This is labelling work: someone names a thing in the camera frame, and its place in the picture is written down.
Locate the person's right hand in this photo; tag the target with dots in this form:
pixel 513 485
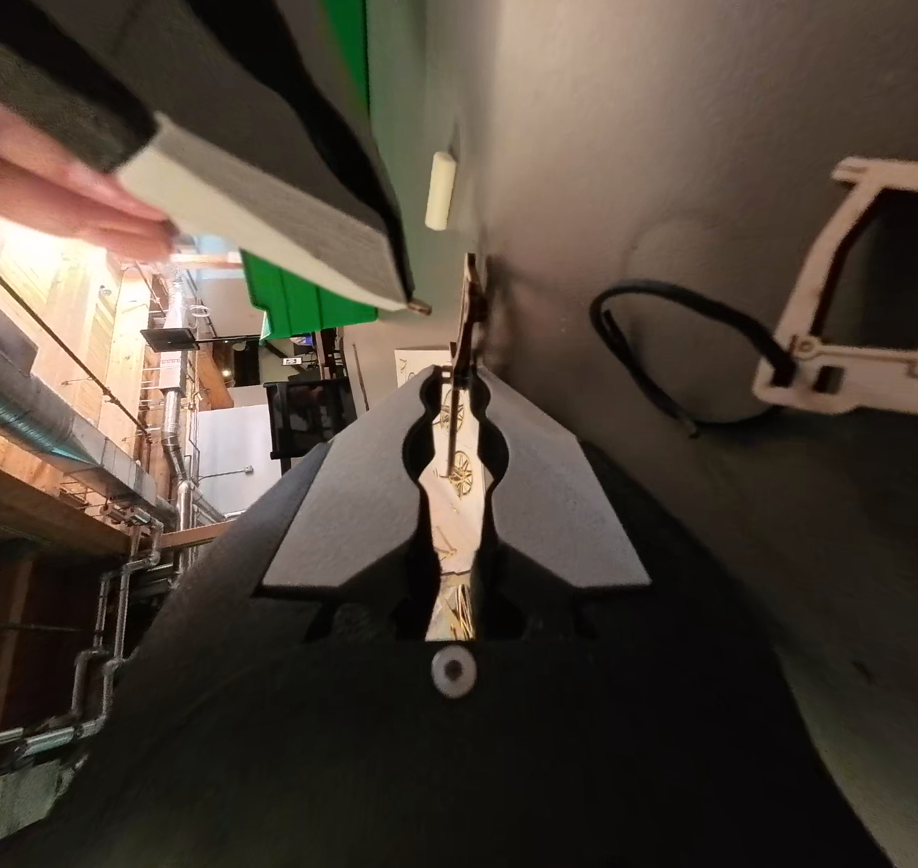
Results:
pixel 57 194

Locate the printed instruction sheet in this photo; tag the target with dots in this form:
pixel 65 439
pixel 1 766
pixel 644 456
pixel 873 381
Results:
pixel 459 516

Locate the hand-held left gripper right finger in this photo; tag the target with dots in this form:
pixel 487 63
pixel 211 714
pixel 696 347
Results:
pixel 566 516

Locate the wooden triangular frame part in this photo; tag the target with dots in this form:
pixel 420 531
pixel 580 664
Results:
pixel 803 294

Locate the grey metal pipe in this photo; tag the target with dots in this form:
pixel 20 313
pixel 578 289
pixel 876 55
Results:
pixel 93 667

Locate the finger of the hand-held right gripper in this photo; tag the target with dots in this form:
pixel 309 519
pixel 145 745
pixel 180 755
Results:
pixel 251 165

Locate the silver ventilation duct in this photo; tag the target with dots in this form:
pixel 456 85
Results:
pixel 176 416

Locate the black monitor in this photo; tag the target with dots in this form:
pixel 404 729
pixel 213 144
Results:
pixel 308 416

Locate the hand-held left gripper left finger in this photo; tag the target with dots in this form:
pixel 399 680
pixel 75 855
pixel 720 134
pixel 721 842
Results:
pixel 344 516

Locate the white wax stick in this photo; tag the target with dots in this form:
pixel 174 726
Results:
pixel 440 190

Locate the black rubber band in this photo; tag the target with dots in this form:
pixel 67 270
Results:
pixel 688 301

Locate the green plastic bin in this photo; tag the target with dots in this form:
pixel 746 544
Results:
pixel 301 301

